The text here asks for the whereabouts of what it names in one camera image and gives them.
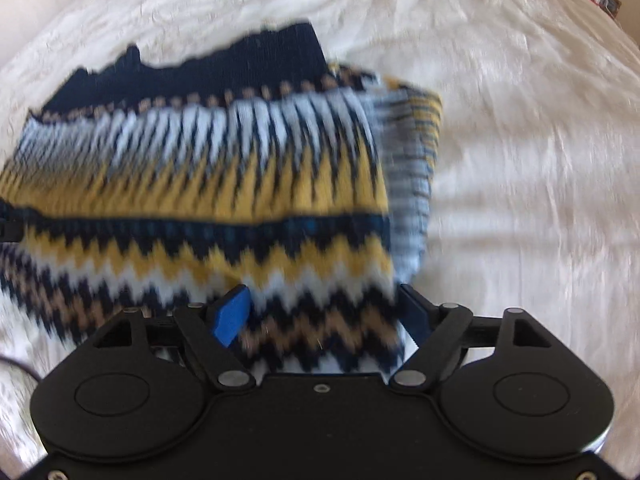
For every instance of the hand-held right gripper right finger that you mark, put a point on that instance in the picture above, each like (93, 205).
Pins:
(414, 316)

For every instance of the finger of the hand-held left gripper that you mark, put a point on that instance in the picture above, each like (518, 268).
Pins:
(7, 230)

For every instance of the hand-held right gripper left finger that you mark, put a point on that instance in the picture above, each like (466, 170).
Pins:
(231, 316)

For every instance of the patterned knit sweater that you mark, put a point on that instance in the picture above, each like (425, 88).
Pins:
(200, 185)

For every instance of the white floral bedspread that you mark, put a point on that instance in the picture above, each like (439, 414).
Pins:
(525, 160)

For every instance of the dark nightstand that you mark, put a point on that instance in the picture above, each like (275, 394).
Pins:
(606, 0)

